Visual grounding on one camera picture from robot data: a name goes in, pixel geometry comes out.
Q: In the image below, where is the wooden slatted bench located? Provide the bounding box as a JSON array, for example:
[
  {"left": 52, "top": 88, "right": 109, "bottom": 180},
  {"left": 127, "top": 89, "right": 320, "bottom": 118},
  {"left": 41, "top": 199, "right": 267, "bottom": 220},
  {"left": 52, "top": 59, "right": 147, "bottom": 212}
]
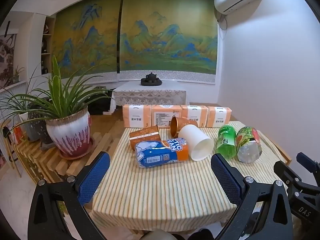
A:
[{"left": 11, "top": 116, "right": 130, "bottom": 183}]

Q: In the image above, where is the green red label bottle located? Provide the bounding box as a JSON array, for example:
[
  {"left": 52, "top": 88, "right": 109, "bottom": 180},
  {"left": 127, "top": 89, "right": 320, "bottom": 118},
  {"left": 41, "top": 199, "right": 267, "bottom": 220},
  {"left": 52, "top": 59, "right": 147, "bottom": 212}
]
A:
[{"left": 236, "top": 127, "right": 262, "bottom": 164}]

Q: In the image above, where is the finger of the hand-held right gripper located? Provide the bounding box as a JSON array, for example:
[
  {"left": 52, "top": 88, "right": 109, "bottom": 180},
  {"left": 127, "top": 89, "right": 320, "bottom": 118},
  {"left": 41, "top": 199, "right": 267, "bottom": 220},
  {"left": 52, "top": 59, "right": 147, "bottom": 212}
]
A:
[
  {"left": 296, "top": 152, "right": 320, "bottom": 178},
  {"left": 274, "top": 160, "right": 302, "bottom": 193}
]

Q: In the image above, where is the air conditioner cable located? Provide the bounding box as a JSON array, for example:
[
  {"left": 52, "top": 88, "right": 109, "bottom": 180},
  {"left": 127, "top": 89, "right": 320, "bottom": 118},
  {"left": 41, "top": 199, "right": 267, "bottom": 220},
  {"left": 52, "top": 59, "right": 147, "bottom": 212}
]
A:
[{"left": 217, "top": 14, "right": 228, "bottom": 30}]

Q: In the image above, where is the potted plant white red pot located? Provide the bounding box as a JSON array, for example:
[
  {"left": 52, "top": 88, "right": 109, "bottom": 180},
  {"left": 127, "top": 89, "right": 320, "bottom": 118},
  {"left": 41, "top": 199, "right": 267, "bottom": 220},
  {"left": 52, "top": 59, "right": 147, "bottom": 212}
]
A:
[{"left": 10, "top": 55, "right": 113, "bottom": 158}]

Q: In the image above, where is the green mountain landscape mural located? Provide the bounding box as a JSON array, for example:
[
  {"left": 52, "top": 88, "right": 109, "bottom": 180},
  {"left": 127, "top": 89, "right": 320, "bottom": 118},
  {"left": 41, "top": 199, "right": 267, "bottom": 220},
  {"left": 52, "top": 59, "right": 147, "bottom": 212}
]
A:
[{"left": 51, "top": 0, "right": 218, "bottom": 82}]

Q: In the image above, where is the low table lace cloth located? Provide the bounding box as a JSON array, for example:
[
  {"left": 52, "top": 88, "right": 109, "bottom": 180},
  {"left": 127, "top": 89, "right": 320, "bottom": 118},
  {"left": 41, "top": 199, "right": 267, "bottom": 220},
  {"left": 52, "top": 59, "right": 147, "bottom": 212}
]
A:
[{"left": 111, "top": 81, "right": 187, "bottom": 107}]

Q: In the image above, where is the wooden wall shelf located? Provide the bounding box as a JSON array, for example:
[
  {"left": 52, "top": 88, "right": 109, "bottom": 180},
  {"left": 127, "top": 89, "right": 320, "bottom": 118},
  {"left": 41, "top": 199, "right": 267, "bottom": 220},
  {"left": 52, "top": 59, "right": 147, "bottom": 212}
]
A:
[{"left": 40, "top": 15, "right": 56, "bottom": 75}]

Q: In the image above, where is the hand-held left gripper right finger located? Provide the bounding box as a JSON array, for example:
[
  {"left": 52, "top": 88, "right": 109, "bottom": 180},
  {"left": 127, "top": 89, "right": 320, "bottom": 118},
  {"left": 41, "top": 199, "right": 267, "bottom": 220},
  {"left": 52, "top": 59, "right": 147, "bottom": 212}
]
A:
[{"left": 211, "top": 153, "right": 293, "bottom": 240}]

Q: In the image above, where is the orange patterned paper cup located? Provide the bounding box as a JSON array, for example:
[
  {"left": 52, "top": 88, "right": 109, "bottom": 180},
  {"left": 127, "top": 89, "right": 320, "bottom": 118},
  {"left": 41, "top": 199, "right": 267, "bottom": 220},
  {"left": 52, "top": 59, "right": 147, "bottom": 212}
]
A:
[{"left": 129, "top": 125, "right": 160, "bottom": 151}]

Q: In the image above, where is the green plastic bottle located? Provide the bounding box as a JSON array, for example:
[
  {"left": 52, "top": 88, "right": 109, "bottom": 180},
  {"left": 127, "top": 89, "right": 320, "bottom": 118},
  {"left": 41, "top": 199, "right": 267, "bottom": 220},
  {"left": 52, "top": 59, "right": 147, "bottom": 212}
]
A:
[{"left": 216, "top": 124, "right": 237, "bottom": 160}]

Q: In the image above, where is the dark teapot set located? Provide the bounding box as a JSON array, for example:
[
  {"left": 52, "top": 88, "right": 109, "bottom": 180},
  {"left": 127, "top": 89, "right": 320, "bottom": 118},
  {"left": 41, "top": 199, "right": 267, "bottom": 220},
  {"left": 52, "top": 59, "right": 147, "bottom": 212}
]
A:
[{"left": 140, "top": 72, "right": 163, "bottom": 87}]

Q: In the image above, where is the white paper cup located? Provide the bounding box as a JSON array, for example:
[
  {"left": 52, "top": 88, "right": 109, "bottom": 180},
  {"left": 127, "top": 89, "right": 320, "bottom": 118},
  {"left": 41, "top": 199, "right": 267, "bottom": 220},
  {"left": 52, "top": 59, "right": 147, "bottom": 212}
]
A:
[{"left": 178, "top": 125, "right": 215, "bottom": 161}]

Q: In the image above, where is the copper orange paper cup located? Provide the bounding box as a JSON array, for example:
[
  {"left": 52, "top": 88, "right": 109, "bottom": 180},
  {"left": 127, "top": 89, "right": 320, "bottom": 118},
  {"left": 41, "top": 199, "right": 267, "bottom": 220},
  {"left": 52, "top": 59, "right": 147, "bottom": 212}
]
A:
[{"left": 170, "top": 116, "right": 198, "bottom": 137}]

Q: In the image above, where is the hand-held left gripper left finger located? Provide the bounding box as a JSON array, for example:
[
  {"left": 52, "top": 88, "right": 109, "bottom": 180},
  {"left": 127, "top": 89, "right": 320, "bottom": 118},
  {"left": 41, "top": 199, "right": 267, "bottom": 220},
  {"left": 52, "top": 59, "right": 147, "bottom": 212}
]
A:
[{"left": 27, "top": 151, "right": 111, "bottom": 240}]

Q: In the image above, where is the orange tissue pack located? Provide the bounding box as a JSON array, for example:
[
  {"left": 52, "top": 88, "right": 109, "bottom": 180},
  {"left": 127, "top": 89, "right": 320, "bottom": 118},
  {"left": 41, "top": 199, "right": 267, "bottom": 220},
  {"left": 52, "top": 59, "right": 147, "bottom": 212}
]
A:
[
  {"left": 181, "top": 105, "right": 209, "bottom": 128},
  {"left": 151, "top": 105, "right": 182, "bottom": 128},
  {"left": 122, "top": 104, "right": 152, "bottom": 128},
  {"left": 207, "top": 106, "right": 231, "bottom": 128}
]

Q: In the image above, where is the striped tablecloth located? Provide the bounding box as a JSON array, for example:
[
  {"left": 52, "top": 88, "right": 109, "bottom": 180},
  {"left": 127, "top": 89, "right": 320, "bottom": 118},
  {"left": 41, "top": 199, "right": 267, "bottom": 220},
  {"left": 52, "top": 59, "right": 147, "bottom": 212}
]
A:
[{"left": 90, "top": 121, "right": 288, "bottom": 230}]

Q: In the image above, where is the potted plant dark grey pot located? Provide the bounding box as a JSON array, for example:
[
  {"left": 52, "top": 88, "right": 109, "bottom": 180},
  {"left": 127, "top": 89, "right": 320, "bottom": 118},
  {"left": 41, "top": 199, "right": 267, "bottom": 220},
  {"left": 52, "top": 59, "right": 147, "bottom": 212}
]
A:
[{"left": 0, "top": 62, "right": 54, "bottom": 145}]

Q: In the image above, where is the hanging scroll painting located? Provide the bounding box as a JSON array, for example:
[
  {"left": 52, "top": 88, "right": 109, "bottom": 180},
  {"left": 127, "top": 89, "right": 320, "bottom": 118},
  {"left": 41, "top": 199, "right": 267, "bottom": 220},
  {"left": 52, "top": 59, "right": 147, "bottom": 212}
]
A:
[{"left": 0, "top": 21, "right": 19, "bottom": 88}]

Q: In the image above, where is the blue and orange can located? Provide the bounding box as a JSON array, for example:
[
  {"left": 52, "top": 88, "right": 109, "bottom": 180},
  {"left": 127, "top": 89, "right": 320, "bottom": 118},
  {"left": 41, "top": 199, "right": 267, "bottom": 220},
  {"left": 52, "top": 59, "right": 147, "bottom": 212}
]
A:
[{"left": 135, "top": 138, "right": 189, "bottom": 168}]

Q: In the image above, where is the black bag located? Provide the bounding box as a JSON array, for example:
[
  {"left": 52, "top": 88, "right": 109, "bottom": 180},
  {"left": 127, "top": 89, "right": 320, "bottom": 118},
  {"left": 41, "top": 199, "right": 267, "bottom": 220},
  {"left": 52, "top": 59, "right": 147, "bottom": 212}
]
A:
[{"left": 87, "top": 87, "right": 117, "bottom": 115}]

